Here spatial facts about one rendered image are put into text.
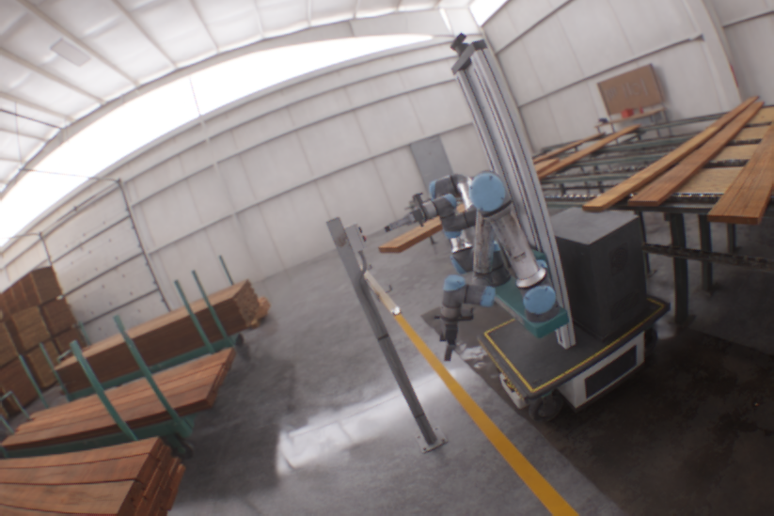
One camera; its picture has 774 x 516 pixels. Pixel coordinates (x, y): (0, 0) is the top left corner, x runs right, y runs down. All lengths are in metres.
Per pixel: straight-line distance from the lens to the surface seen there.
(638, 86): 8.59
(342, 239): 1.36
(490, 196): 1.06
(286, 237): 9.75
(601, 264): 1.54
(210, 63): 11.08
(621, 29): 8.91
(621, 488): 1.57
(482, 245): 1.27
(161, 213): 10.85
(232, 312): 3.88
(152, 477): 1.83
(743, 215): 1.41
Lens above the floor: 1.39
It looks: 8 degrees down
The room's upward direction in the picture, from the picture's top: 21 degrees counter-clockwise
